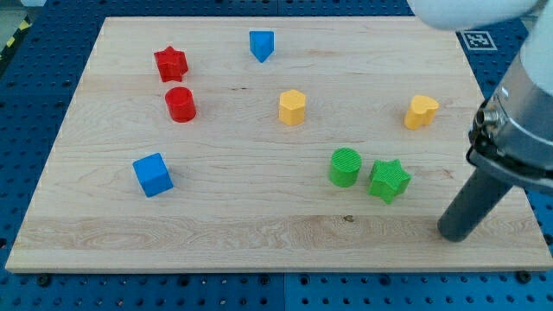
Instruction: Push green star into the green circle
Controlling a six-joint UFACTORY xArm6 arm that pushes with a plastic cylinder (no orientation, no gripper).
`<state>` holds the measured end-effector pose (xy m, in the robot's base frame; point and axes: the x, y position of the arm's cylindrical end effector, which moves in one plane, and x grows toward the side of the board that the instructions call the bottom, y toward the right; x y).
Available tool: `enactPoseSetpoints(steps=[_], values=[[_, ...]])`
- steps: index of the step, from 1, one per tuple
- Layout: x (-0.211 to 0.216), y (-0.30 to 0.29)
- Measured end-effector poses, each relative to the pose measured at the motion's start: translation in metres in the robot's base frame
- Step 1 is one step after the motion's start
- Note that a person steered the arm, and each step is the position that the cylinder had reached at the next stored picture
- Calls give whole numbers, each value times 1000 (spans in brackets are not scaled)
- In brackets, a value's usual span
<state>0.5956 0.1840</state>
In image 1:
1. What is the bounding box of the yellow hexagon block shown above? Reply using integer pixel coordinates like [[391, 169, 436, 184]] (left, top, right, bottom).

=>
[[278, 90, 307, 126]]

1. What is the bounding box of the yellow heart block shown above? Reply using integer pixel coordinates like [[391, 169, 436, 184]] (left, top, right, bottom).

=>
[[404, 95, 440, 130]]

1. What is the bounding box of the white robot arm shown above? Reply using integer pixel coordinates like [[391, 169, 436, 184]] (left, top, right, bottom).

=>
[[409, 0, 552, 194]]

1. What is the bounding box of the green star block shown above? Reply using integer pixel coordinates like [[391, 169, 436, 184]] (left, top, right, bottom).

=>
[[367, 159, 411, 204]]

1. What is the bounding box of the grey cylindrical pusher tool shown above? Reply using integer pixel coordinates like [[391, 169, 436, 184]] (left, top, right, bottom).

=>
[[437, 168, 512, 242]]

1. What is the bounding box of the red star block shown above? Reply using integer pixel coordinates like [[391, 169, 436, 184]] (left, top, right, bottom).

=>
[[154, 46, 188, 82]]

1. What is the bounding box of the white fiducial marker tag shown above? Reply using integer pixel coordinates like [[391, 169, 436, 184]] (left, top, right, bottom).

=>
[[461, 30, 497, 51]]

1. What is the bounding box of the green cylinder block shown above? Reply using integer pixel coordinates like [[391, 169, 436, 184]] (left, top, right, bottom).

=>
[[328, 148, 362, 187]]

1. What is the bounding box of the wooden board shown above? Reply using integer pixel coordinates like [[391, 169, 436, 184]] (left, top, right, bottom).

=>
[[6, 17, 552, 273]]

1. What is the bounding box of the blue cube block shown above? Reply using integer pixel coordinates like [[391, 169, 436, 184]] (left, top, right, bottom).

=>
[[132, 153, 174, 197]]

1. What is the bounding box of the blue pentagon block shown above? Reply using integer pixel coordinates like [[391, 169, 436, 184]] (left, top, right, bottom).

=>
[[249, 30, 275, 63]]

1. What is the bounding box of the red cylinder block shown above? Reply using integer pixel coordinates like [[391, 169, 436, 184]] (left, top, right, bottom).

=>
[[165, 86, 197, 123]]

